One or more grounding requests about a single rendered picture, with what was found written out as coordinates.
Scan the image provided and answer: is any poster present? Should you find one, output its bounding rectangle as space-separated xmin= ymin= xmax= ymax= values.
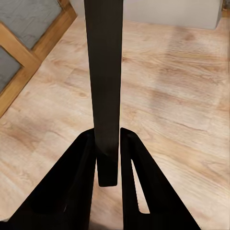
xmin=84 ymin=0 xmax=124 ymax=187

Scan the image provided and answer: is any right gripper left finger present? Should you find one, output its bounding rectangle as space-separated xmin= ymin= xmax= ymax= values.
xmin=1 ymin=128 xmax=97 ymax=230

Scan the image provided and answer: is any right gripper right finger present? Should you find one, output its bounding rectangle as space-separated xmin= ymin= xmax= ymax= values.
xmin=120 ymin=127 xmax=201 ymax=230

